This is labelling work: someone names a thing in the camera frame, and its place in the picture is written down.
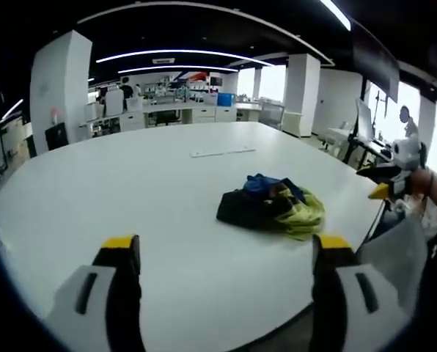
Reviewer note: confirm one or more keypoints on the computer monitor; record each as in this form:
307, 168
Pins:
365, 122

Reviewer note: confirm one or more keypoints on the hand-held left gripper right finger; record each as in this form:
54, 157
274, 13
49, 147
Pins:
326, 293

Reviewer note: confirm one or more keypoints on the person's right hand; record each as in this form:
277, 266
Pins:
424, 183

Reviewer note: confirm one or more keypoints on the grey chair back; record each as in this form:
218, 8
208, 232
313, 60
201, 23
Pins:
394, 253

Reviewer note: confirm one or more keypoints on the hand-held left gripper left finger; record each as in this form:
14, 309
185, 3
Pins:
125, 293

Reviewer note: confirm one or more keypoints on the black office chair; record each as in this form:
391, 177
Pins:
56, 136

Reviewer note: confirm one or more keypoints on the long ceiling light strip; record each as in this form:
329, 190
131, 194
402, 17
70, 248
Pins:
182, 55

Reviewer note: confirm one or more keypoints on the white drawer cabinet row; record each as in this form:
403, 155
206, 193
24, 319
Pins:
189, 113

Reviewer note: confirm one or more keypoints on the blue storage bin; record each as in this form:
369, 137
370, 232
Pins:
226, 99

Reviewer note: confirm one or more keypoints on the black hanging screen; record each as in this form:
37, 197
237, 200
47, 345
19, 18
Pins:
376, 62

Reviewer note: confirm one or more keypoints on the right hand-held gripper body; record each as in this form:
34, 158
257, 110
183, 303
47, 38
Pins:
407, 152

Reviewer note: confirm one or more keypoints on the grey mesh chair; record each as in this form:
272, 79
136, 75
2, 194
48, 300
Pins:
271, 113

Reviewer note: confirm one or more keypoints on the white chair back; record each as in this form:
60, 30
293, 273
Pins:
114, 102

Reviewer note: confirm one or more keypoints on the black blue yellow-green garment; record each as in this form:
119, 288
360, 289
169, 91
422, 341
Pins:
266, 207

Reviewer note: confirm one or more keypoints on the black-legged side desk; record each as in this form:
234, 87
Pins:
369, 146

